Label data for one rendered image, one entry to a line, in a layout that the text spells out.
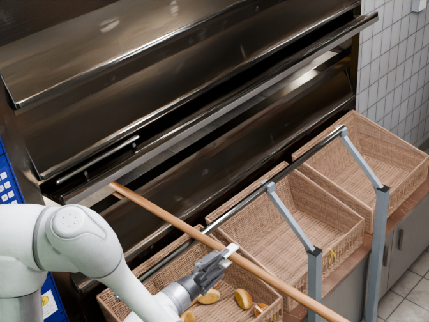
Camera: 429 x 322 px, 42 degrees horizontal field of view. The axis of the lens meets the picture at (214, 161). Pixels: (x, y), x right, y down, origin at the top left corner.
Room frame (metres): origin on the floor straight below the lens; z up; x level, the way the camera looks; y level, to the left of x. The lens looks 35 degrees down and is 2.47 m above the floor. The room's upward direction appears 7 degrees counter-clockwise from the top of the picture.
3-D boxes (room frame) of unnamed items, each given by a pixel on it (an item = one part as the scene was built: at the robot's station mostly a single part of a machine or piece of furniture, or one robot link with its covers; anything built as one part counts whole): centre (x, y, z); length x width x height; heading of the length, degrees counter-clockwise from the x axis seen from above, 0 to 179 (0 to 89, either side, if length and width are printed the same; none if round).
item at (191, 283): (1.19, 0.11, 1.20); 0.09 x 0.07 x 0.08; 132
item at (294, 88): (2.11, -0.08, 1.16); 1.80 x 0.06 x 0.04; 132
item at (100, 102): (2.09, -0.10, 1.54); 1.79 x 0.11 x 0.19; 132
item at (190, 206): (2.09, -0.10, 1.02); 1.79 x 0.11 x 0.19; 132
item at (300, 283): (1.90, -0.29, 0.72); 0.56 x 0.49 x 0.28; 131
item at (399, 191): (2.31, -0.74, 0.72); 0.56 x 0.49 x 0.28; 132
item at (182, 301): (1.14, 0.16, 1.20); 0.09 x 0.06 x 0.09; 42
